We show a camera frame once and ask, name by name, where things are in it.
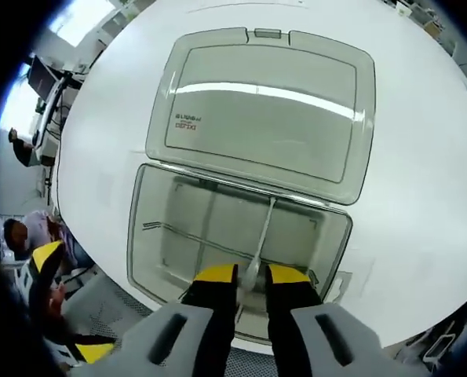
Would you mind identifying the person's left hand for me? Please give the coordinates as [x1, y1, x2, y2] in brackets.
[36, 279, 69, 327]

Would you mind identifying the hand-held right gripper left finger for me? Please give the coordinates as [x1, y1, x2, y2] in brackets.
[121, 263, 240, 377]

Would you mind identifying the dark computer monitor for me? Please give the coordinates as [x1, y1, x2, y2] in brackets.
[27, 56, 58, 100]

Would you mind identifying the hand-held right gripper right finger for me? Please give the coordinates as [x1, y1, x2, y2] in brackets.
[265, 263, 431, 377]

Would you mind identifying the transparent grey guide fixture box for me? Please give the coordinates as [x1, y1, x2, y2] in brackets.
[126, 26, 377, 347]

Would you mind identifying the white mesh office chair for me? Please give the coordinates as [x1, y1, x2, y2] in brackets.
[64, 270, 275, 377]

